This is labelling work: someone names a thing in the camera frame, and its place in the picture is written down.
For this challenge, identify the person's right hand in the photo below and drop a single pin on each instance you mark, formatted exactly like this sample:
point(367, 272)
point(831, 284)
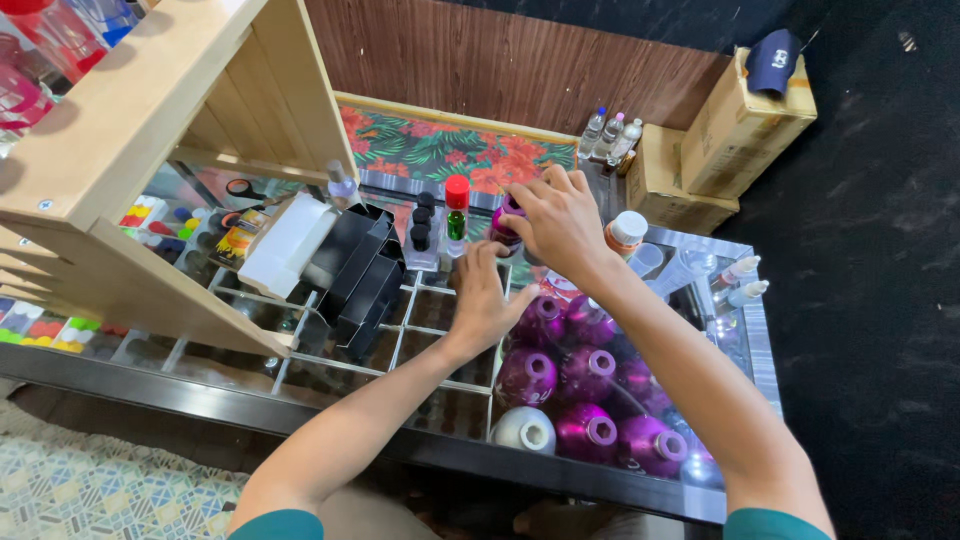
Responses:
point(562, 225)

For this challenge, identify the person's left hand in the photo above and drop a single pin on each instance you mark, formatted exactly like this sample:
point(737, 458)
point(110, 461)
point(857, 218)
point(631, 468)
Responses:
point(476, 307)

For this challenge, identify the person's right fingers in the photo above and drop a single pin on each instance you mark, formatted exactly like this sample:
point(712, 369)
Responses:
point(534, 201)

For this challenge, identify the single purple metallic bottle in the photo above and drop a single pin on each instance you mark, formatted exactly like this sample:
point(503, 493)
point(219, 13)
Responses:
point(501, 234)

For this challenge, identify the green bottle red cap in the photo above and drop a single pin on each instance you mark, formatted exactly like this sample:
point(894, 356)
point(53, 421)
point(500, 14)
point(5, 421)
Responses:
point(457, 217)

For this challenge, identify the clear bottle blue cap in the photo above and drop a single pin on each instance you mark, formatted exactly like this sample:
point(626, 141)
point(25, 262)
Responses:
point(591, 135)

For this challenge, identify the red white packet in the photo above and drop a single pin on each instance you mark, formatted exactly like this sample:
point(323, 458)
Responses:
point(559, 287)

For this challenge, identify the clear bottle pink cap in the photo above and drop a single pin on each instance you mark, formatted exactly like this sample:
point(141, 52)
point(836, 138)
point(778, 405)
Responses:
point(607, 139)

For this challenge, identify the orange bottle white cap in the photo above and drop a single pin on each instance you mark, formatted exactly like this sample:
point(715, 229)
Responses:
point(626, 229)

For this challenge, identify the floral patterned cloth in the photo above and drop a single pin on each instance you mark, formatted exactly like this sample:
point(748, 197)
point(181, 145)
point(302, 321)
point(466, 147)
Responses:
point(450, 150)

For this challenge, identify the small brown bottle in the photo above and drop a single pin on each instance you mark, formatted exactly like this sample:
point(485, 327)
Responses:
point(626, 163)

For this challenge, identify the black capped vial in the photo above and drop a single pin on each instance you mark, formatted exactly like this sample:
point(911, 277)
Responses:
point(426, 200)
point(420, 238)
point(421, 217)

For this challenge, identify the clear bottle white cap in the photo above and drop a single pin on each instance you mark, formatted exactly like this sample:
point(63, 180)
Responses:
point(627, 141)

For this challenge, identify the small clear measuring cup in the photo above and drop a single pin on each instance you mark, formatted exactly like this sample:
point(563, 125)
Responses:
point(646, 259)

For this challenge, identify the small cardboard carton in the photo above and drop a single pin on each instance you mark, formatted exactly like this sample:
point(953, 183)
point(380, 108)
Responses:
point(667, 187)

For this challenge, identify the large clear measuring cup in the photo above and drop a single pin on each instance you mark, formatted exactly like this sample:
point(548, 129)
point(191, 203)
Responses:
point(686, 268)

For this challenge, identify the black paper box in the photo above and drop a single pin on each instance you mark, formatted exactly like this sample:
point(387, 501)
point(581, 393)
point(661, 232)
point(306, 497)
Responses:
point(345, 240)
point(375, 307)
point(367, 274)

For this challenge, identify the clear spray bottle grey cap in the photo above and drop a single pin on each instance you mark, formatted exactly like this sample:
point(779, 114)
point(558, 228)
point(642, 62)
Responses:
point(342, 187)

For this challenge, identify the clear dropper bottle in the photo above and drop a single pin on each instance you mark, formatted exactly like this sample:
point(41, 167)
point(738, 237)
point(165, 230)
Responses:
point(748, 292)
point(739, 270)

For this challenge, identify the large cardboard carton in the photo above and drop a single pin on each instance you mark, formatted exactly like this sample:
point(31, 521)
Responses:
point(739, 127)

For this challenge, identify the white round bottle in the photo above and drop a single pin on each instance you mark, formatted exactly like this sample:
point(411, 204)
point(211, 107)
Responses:
point(517, 429)

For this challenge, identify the group of purple bottles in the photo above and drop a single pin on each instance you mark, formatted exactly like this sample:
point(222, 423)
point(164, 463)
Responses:
point(586, 433)

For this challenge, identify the white paper box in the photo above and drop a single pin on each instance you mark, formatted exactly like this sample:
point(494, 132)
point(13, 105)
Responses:
point(285, 244)

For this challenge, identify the navy blue cap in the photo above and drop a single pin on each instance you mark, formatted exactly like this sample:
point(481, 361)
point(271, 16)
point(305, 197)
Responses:
point(772, 64)

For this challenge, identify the black scissors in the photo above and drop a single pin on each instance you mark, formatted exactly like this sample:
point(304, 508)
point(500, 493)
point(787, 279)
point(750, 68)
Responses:
point(244, 189)

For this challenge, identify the yellow orange packet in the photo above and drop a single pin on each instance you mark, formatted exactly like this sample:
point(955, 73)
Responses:
point(236, 241)

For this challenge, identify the glass display counter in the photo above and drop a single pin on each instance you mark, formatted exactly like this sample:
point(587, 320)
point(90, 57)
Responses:
point(225, 409)

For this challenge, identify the heap of colourful caps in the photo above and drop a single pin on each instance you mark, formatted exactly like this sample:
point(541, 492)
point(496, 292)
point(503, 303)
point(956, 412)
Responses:
point(161, 221)
point(52, 330)

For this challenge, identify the wooden shelf unit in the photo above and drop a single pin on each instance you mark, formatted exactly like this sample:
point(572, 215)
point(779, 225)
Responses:
point(150, 90)

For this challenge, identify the person's teal right sleeve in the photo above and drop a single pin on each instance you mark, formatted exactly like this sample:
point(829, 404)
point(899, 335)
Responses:
point(776, 525)

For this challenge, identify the person's teal sleeve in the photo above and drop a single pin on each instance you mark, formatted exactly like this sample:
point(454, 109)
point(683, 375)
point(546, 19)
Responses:
point(277, 525)
point(776, 525)

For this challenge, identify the person's teal left sleeve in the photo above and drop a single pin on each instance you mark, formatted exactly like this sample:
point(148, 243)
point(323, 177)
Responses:
point(277, 525)

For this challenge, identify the blue plastic cup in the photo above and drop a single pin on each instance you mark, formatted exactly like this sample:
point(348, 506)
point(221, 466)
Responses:
point(112, 19)

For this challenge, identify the red plastic cup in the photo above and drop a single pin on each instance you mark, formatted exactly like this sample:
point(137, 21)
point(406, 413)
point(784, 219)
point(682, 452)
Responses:
point(56, 41)

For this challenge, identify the pink plastic cup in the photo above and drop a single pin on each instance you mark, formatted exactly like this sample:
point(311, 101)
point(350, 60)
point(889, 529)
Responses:
point(19, 101)

